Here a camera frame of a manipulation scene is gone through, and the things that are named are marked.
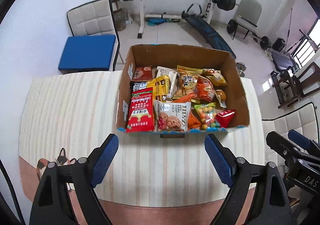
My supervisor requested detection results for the red triangular snack packet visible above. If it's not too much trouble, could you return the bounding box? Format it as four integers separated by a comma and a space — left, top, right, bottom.
215, 109, 236, 128

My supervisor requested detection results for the orange red snack bag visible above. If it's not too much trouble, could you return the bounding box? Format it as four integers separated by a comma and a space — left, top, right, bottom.
197, 76, 215, 102

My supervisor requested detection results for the yellow green snack bag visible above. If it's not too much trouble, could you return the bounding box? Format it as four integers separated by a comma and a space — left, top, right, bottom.
201, 69, 228, 87

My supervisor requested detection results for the white cookie packet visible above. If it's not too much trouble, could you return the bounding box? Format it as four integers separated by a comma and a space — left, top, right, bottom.
153, 100, 191, 132

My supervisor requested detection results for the red spicy strip packet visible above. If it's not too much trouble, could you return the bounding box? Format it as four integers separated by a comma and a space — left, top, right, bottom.
126, 87, 155, 132

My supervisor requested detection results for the dark red snack packet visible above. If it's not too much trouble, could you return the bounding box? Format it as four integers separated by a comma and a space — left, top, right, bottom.
132, 66, 153, 82

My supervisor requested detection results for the white padded sofa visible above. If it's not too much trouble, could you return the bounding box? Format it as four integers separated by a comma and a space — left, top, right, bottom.
261, 102, 320, 166

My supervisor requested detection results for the dark wooden chair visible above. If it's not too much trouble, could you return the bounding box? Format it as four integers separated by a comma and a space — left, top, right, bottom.
270, 62, 319, 109

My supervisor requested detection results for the black monitor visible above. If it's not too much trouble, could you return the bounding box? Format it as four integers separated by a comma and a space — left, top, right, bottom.
271, 50, 297, 72

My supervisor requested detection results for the colourful candy ball bag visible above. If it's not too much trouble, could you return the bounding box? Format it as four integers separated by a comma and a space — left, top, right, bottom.
194, 102, 220, 130

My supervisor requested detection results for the striped cat tablecloth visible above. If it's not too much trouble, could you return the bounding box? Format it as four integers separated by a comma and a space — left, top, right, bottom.
18, 70, 266, 225

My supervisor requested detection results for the yellow chips bag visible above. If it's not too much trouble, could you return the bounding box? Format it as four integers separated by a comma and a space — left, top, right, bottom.
173, 65, 203, 99

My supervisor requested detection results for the brown cardboard box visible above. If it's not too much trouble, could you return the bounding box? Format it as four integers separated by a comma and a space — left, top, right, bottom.
116, 44, 249, 132

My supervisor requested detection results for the grey chair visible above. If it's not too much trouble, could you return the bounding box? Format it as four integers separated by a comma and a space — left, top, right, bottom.
233, 0, 262, 38

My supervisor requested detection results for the yellow black snack bag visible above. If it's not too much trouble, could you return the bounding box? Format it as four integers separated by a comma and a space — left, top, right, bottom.
132, 78, 168, 102

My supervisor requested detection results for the white cracker packet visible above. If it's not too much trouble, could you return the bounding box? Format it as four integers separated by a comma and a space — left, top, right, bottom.
156, 66, 178, 99

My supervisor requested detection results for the blue cushion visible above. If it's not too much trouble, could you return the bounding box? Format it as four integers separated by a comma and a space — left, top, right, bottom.
58, 35, 116, 73

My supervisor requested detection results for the black blue sit-up bench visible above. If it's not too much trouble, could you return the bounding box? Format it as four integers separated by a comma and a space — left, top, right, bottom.
181, 3, 236, 59

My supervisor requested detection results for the white barbell rack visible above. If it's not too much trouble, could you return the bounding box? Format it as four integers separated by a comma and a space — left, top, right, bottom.
137, 0, 217, 39

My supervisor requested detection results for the white padded chair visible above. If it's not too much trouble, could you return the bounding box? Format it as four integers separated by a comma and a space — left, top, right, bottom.
67, 0, 124, 71

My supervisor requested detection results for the water jug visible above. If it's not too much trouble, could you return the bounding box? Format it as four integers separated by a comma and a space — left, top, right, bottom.
113, 9, 126, 31

